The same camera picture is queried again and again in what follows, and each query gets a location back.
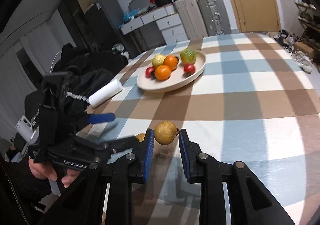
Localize small red cherry tomato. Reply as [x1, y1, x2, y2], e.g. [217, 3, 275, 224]
[183, 64, 195, 77]

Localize person left hand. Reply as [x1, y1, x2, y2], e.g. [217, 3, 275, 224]
[28, 158, 80, 188]

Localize small orange mandarin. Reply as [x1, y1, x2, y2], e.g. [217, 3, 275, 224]
[155, 65, 171, 81]

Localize beige suitcase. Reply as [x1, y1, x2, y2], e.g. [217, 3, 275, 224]
[174, 0, 208, 40]

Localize yellow guava fruit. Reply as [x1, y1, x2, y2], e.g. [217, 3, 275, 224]
[152, 54, 166, 68]

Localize white paper towel roll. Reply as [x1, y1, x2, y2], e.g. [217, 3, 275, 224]
[88, 79, 123, 108]

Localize black cabinet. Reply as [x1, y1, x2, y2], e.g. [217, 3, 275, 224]
[58, 0, 140, 59]

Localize brown longan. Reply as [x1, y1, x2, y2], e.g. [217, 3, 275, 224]
[135, 133, 145, 143]
[154, 121, 180, 145]

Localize beige round plate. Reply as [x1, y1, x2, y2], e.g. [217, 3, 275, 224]
[137, 50, 207, 93]

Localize checkered tablecloth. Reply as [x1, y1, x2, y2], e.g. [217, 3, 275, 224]
[82, 33, 319, 224]

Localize wooden shoe rack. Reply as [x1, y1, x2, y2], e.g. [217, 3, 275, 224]
[294, 0, 319, 51]

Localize green yellow bumpy fruit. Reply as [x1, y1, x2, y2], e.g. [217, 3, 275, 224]
[180, 48, 197, 64]

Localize silver suitcase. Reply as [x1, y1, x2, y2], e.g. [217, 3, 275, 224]
[197, 0, 232, 36]

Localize white drawer desk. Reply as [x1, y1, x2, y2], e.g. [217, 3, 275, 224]
[120, 4, 188, 45]

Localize large orange mandarin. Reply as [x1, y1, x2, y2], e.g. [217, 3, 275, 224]
[163, 55, 179, 71]

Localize red tomato with stem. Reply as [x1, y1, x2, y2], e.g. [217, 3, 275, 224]
[145, 66, 155, 79]

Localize black clothes pile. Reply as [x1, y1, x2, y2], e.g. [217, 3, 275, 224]
[24, 43, 128, 122]

